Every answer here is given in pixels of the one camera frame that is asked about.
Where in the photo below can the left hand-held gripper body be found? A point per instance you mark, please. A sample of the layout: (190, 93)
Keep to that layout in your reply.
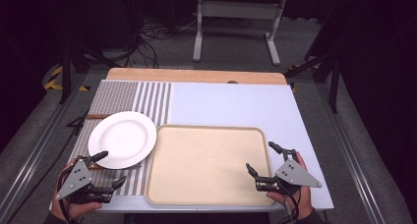
(74, 179)

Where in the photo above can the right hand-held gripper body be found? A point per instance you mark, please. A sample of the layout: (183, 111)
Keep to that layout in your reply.
(295, 175)

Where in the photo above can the beige plastic tray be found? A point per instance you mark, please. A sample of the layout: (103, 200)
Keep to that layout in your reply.
(206, 166)

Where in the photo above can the person's right hand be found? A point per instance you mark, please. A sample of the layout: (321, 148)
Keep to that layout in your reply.
(303, 202)

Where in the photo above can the person's left hand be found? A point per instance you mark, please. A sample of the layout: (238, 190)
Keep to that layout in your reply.
(78, 211)

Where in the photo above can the white round plate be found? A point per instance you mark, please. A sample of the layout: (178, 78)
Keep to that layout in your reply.
(123, 139)

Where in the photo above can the grey striped placemat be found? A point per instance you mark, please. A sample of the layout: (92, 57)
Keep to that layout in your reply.
(114, 96)

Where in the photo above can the black metal stand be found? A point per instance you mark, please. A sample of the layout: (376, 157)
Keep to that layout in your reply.
(334, 86)
(66, 73)

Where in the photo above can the yellow black hazard tape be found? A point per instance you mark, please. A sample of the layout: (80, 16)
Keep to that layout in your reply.
(54, 78)

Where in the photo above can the black equipment cabinet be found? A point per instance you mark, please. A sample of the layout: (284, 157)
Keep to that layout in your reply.
(108, 21)

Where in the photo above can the aluminium floor rail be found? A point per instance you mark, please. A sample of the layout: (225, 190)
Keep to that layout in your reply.
(36, 142)
(350, 152)

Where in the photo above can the white metal desk frame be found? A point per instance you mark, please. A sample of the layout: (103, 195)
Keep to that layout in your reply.
(237, 9)

